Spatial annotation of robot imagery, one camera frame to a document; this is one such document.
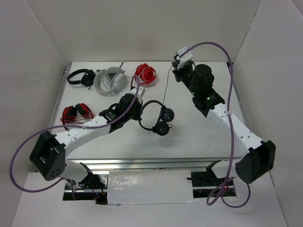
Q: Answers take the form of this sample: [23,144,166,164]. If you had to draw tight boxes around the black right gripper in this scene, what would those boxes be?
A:
[172,61,199,96]

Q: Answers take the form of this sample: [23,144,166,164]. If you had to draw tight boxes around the black Panasonic wired headphones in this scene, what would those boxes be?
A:
[138,66,175,136]

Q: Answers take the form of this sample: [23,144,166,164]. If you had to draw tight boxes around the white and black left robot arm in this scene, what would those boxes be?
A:
[30,93,142,189]

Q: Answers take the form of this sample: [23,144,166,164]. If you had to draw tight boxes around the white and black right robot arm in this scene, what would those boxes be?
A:
[172,61,276,185]

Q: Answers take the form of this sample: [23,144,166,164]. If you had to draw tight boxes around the red white wrapped headphones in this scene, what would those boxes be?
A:
[135,63,157,87]

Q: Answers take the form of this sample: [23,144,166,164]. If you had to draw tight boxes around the black headphones at back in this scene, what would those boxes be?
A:
[67,69,96,87]

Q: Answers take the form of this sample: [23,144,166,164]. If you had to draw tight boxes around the grey white gaming headset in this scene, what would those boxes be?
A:
[93,61,127,96]

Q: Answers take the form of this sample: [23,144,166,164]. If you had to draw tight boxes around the white foil cover panel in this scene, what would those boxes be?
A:
[107,170,194,205]

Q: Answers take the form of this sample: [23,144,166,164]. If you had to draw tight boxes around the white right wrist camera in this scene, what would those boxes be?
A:
[176,46,193,70]

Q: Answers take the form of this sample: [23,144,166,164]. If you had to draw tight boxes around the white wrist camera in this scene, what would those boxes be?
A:
[176,46,193,70]
[129,86,145,97]

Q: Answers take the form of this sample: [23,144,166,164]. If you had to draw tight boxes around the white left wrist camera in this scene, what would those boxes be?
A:
[129,86,145,97]

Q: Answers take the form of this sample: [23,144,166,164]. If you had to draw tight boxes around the red black headphones with cable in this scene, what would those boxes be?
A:
[60,103,94,124]

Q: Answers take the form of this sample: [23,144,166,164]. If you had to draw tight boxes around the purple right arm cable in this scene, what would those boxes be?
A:
[178,42,251,209]

